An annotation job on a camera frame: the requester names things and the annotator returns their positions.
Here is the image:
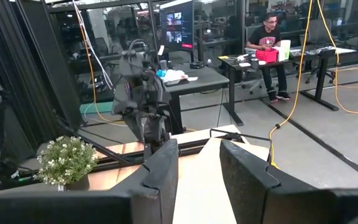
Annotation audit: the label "monitor showing camera views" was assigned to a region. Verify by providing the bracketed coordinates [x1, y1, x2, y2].
[159, 0, 195, 53]

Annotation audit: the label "black metal table frame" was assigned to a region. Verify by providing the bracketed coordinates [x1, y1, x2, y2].
[0, 118, 211, 191]

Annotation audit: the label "red plastic box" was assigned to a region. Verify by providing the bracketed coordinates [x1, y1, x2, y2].
[255, 48, 279, 64]

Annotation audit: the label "grey office chair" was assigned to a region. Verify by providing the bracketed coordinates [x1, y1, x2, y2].
[299, 18, 337, 85]

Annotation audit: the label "white jug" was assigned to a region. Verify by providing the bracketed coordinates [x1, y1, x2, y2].
[279, 39, 291, 62]

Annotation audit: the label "black desk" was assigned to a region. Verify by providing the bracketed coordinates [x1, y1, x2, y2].
[218, 45, 358, 127]

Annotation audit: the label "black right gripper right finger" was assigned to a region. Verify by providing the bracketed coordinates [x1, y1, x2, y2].
[219, 139, 358, 224]

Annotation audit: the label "potted plant white blossoms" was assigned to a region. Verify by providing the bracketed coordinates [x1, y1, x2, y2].
[33, 135, 99, 191]

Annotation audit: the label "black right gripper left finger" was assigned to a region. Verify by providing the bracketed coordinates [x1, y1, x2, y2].
[0, 138, 180, 224]

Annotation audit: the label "person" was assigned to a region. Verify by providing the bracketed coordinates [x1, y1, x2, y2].
[246, 11, 292, 104]

